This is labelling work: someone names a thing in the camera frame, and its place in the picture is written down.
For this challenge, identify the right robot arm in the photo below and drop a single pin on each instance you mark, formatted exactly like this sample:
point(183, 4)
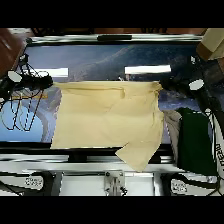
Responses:
point(200, 91)

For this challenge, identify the cream shirt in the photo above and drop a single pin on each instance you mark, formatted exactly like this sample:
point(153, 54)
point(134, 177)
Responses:
point(106, 116)

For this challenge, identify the brown cardboard box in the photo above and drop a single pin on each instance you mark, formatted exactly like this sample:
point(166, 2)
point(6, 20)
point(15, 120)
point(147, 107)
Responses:
point(213, 41)

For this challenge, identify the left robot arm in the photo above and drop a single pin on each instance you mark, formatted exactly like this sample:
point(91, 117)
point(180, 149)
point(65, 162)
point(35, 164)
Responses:
point(31, 81)

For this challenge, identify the dark green garment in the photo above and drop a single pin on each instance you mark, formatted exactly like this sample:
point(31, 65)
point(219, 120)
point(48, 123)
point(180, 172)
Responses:
point(195, 143)

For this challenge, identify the silver frame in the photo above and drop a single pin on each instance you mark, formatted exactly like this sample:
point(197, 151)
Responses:
point(115, 183)

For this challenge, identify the grey garment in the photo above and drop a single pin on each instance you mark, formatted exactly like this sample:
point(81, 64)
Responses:
point(172, 130)

